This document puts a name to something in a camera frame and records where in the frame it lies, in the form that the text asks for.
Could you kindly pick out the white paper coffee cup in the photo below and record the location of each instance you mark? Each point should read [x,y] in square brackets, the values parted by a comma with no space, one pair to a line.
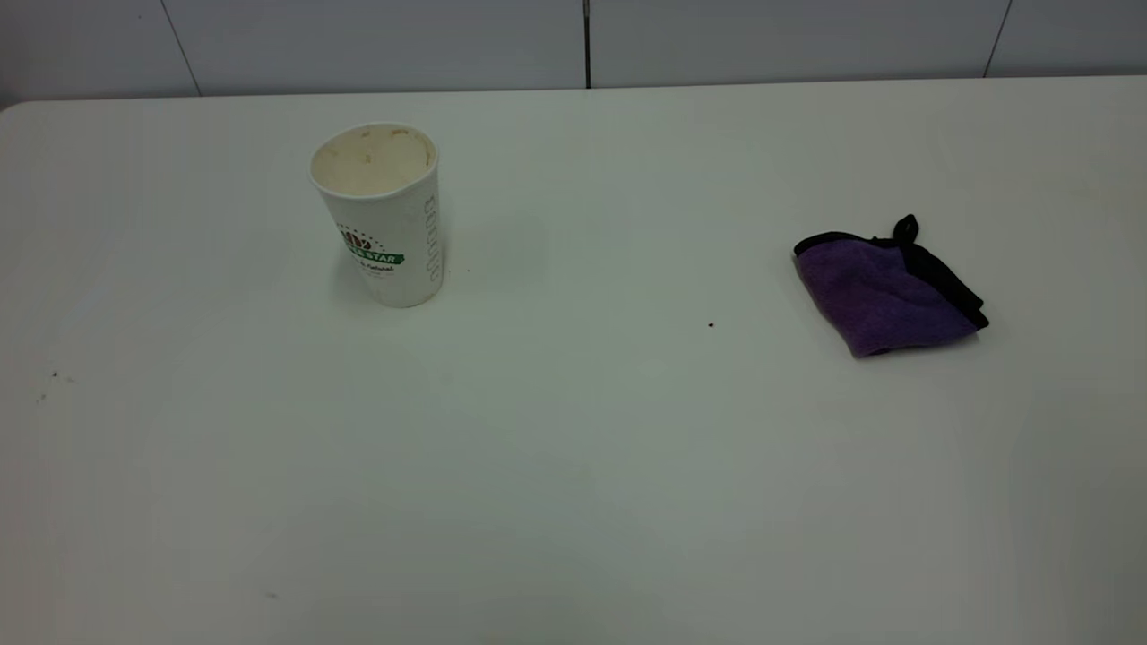
[385,224]

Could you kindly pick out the purple cloth with black trim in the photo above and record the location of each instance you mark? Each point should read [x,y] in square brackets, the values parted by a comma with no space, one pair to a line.
[874,300]

